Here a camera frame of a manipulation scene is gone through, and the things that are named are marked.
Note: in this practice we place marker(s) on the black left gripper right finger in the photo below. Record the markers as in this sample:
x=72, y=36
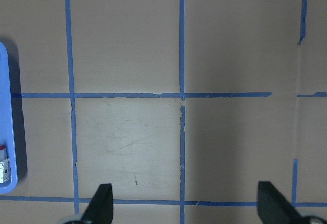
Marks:
x=273, y=207

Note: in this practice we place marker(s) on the white electrical module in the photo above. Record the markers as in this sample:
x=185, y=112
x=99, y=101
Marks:
x=5, y=165

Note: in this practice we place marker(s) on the blue plastic tray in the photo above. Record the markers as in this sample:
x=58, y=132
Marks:
x=7, y=130

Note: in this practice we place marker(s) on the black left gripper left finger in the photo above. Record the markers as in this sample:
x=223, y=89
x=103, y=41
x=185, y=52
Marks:
x=100, y=208

